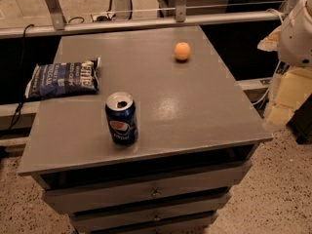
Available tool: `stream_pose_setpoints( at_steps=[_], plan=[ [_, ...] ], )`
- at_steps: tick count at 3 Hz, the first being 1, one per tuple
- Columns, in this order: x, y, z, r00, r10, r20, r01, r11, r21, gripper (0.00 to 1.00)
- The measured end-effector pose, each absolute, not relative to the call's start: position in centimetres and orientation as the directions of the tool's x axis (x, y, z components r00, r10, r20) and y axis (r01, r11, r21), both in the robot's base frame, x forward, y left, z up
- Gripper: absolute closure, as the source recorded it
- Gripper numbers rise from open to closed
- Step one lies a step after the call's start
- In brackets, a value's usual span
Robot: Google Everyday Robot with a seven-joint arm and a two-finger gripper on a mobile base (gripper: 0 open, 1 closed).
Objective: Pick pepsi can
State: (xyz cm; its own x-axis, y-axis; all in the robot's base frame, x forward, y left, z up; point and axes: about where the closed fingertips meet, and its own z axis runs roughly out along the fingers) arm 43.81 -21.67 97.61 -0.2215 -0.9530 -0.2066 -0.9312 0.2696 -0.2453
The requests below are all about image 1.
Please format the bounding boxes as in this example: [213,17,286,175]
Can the middle grey drawer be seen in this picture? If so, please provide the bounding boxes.
[68,192,232,233]

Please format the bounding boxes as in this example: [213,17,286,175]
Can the grey drawer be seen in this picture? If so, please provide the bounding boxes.
[68,192,232,233]
[86,212,218,234]
[44,160,252,214]

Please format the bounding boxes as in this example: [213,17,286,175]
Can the blue kettle chips bag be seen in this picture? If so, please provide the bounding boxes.
[24,58,100,98]

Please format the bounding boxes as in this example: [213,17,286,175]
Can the top grey drawer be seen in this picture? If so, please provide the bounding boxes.
[44,160,252,214]

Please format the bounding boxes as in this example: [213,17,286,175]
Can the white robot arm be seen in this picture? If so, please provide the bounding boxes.
[257,0,312,126]

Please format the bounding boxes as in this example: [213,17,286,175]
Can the blue pepsi can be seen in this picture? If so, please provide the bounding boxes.
[105,92,137,145]

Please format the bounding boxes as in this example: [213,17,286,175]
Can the grey metal railing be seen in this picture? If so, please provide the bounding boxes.
[0,0,312,39]

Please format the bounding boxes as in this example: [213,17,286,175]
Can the white power strip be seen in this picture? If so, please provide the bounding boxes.
[91,13,115,22]

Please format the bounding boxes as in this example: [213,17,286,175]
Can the bottom grey drawer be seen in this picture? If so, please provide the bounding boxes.
[86,212,218,234]

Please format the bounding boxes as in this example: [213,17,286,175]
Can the black cable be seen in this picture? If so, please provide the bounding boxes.
[7,23,35,132]

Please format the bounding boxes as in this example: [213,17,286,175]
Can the grey drawer cabinet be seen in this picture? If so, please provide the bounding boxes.
[19,27,270,221]

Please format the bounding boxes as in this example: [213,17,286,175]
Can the orange fruit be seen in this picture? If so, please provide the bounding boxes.
[174,42,191,61]

